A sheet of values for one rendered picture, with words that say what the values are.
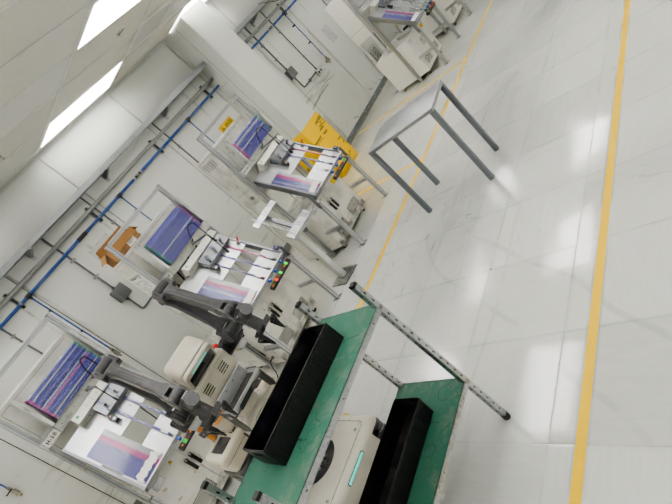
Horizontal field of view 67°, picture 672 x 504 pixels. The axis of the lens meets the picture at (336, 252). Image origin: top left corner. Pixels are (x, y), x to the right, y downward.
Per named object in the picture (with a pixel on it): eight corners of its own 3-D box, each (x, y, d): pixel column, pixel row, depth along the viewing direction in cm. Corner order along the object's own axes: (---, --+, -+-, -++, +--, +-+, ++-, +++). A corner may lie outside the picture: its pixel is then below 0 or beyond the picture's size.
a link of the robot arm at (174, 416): (109, 361, 228) (95, 380, 223) (105, 351, 217) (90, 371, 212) (197, 406, 228) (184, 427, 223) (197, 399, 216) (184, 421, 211)
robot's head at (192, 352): (171, 384, 242) (159, 370, 230) (195, 346, 253) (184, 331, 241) (196, 393, 237) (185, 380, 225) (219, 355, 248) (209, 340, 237)
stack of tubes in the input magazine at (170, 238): (201, 223, 466) (178, 204, 457) (171, 264, 437) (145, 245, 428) (196, 227, 475) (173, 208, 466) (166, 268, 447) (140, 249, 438)
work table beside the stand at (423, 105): (494, 178, 409) (431, 108, 382) (428, 213, 457) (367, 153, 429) (499, 147, 438) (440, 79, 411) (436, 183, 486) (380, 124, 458)
